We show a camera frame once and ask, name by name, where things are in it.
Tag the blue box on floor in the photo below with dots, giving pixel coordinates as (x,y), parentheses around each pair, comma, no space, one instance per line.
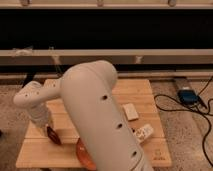
(188,96)

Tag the dried red chili pepper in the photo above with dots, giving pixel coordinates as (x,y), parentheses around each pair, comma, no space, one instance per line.
(53,136)

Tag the small white block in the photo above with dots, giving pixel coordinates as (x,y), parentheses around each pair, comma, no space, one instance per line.
(130,111)

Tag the wooden table board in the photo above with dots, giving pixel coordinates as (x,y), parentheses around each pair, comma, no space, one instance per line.
(38,151)

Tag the orange glass bowl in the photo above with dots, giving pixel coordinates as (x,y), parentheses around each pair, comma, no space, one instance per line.
(84,157)

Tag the long grey wall rail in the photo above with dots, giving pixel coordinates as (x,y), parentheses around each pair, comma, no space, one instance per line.
(18,57)

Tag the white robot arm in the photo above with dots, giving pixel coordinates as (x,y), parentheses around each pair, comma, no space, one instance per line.
(86,92)

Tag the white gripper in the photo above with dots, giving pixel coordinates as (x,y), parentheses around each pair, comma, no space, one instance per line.
(41,117)

